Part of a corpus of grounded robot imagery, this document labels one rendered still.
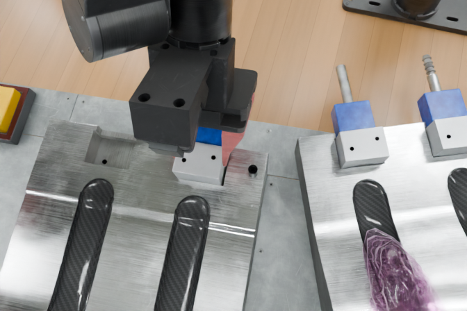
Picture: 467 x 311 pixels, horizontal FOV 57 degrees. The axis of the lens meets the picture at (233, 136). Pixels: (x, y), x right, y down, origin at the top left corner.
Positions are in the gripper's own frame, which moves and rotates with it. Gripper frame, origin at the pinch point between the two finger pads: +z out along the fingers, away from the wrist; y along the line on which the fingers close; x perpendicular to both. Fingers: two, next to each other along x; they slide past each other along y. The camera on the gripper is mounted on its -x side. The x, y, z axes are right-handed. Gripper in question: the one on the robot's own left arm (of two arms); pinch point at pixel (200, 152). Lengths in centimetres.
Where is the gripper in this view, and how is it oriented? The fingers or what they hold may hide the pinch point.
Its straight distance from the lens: 46.1
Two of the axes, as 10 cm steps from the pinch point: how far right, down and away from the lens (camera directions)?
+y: 9.8, 1.5, -1.2
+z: -0.3, 7.5, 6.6
